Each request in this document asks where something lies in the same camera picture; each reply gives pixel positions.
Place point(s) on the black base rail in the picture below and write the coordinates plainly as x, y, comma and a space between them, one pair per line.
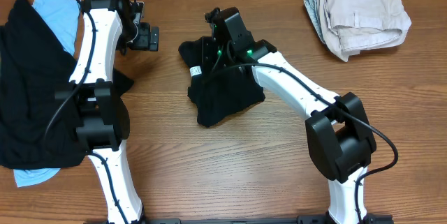
241, 220

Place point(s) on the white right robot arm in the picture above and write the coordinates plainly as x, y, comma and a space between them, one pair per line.
339, 138

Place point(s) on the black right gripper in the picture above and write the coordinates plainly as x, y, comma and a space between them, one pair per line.
211, 58

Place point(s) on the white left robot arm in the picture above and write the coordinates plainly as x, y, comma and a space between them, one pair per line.
91, 106

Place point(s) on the light blue shirt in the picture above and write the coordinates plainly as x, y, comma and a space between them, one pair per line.
62, 18

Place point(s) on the black garment pile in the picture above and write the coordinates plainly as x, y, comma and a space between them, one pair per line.
33, 65

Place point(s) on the beige folded pants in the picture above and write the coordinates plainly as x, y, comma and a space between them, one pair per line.
352, 26

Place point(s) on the black t-shirt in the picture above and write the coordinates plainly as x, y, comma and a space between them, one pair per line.
218, 97

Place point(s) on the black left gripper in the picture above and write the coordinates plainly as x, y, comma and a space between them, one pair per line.
152, 38

